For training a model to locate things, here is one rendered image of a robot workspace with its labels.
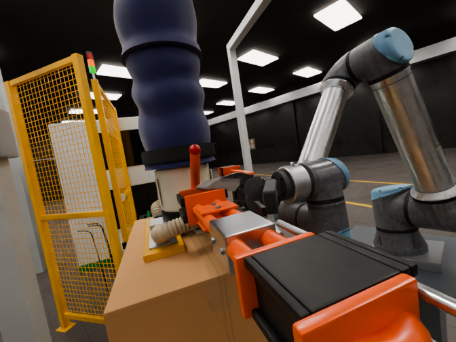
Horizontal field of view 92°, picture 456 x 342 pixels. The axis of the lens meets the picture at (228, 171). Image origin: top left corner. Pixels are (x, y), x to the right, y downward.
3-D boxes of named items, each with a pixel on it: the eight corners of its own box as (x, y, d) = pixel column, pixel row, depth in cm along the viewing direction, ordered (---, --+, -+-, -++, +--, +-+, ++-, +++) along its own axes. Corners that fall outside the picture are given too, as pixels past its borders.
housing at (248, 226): (211, 252, 30) (205, 220, 30) (256, 239, 32) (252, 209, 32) (228, 278, 23) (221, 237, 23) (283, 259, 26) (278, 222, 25)
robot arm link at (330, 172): (356, 193, 55) (349, 153, 55) (315, 204, 51) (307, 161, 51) (328, 191, 64) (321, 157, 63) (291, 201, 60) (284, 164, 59)
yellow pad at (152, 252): (146, 224, 84) (144, 212, 84) (173, 218, 87) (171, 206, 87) (144, 264, 52) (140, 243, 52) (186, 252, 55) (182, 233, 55)
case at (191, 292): (151, 309, 97) (134, 220, 93) (236, 279, 109) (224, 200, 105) (147, 520, 40) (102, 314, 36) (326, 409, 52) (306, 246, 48)
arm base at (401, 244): (376, 238, 111) (372, 218, 111) (427, 241, 99) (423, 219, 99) (371, 253, 96) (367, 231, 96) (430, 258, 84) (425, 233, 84)
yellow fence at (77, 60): (55, 331, 191) (-4, 82, 173) (66, 321, 200) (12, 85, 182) (136, 345, 162) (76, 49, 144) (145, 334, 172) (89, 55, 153)
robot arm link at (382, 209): (387, 218, 107) (381, 182, 107) (431, 223, 92) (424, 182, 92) (367, 226, 101) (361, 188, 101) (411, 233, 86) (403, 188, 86)
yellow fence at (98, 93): (138, 257, 317) (110, 109, 299) (146, 255, 320) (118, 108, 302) (132, 307, 207) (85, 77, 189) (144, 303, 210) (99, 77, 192)
